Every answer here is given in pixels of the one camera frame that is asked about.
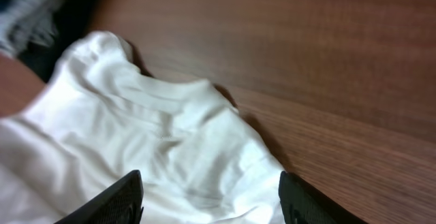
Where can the folded light denim garment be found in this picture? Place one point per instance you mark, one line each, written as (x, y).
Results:
(27, 21)

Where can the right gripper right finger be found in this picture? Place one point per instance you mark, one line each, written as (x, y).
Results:
(302, 203)

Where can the folded black garment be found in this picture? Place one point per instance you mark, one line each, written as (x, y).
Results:
(71, 21)

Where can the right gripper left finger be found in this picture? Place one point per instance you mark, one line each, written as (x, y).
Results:
(121, 203)

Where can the white t-shirt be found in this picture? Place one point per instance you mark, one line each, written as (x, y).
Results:
(99, 118)

